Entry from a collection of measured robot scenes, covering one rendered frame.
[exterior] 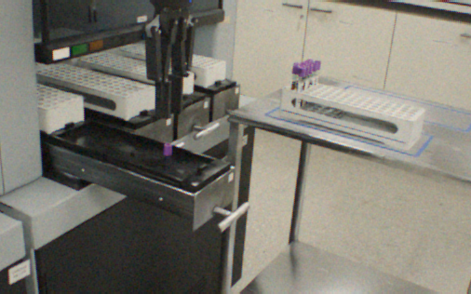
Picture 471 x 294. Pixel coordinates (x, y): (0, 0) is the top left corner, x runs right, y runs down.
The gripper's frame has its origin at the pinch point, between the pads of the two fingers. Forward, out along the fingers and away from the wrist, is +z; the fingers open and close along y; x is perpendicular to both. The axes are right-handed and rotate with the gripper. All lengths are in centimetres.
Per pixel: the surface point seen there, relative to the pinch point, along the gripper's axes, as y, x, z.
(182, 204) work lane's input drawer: 10.9, 11.1, 13.3
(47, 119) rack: 9.1, -22.1, 7.0
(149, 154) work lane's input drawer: 2.5, -2.4, 11.2
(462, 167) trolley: -27, 49, 10
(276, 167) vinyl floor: -167, -50, 91
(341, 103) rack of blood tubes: -28.9, 22.8, 3.4
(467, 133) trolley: -48, 47, 10
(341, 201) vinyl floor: -152, -8, 91
